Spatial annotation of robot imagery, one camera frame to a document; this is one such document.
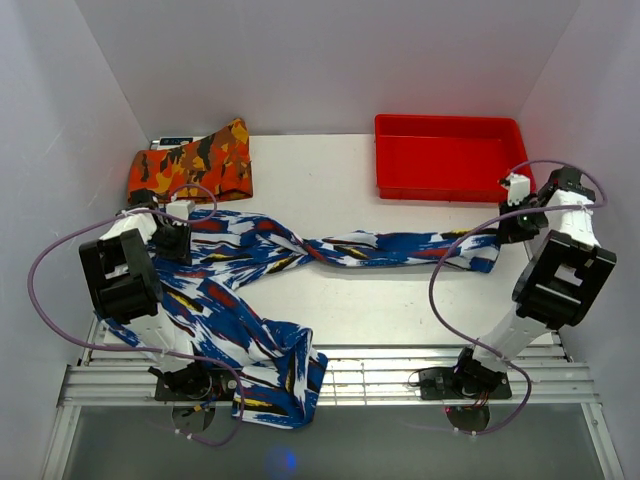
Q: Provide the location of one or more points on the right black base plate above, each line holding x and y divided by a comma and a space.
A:
442, 383

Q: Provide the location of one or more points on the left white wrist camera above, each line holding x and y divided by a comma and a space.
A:
180, 209

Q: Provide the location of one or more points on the aluminium rail frame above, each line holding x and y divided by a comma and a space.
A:
376, 328

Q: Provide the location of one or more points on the red plastic tray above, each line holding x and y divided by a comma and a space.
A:
445, 158

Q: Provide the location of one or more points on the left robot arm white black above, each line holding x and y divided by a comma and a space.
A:
126, 289

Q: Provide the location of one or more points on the small blue white label card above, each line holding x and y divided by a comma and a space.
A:
171, 142

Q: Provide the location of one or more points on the orange camouflage folded trousers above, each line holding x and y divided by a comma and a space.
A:
215, 166

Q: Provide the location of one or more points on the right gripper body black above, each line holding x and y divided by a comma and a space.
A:
522, 226

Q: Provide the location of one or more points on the blue white red patterned trousers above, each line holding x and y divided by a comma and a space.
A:
281, 372

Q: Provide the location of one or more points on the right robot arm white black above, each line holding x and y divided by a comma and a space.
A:
557, 287

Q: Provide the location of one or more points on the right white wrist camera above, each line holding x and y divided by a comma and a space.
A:
518, 188

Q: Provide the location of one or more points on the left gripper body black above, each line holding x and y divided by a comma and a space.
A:
171, 241

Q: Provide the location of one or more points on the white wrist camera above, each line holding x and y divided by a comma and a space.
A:
518, 188
180, 209

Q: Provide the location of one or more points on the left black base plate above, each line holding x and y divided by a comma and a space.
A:
191, 384

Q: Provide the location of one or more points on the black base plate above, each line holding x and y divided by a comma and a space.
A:
442, 383
191, 384

